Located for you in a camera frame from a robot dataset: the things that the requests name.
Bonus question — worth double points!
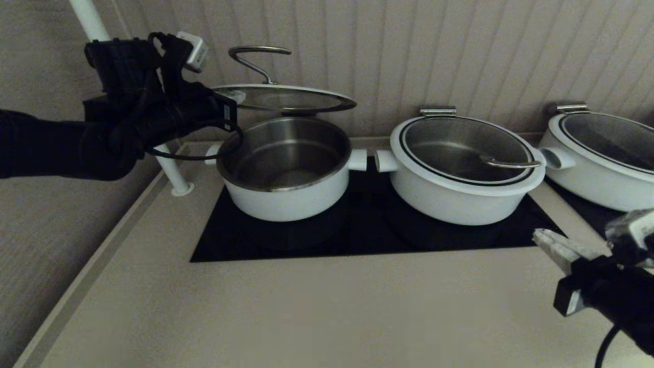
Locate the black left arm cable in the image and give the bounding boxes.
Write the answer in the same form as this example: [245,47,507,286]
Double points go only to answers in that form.
[146,125,245,162]

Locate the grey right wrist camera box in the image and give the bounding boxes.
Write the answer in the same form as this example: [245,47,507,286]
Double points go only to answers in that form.
[605,209,654,269]

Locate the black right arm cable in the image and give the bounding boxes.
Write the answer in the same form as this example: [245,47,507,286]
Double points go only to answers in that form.
[595,325,621,368]

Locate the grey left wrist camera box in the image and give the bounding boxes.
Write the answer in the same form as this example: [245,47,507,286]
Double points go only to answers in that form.
[176,31,209,72]

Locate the white support pole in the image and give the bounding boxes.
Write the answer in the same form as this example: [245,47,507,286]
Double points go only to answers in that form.
[69,0,196,198]

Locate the white pot with steel insert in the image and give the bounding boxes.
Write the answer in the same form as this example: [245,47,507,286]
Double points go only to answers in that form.
[536,132,654,214]
[374,148,545,226]
[204,117,368,222]

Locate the wide black glass cooktop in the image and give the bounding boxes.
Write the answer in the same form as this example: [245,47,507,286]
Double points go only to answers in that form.
[190,158,572,263]

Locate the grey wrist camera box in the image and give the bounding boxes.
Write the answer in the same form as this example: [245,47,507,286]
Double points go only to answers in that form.
[176,31,209,72]
[605,209,654,269]

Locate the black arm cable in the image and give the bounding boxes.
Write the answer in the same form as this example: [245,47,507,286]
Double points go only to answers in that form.
[595,325,621,368]
[146,125,245,162]

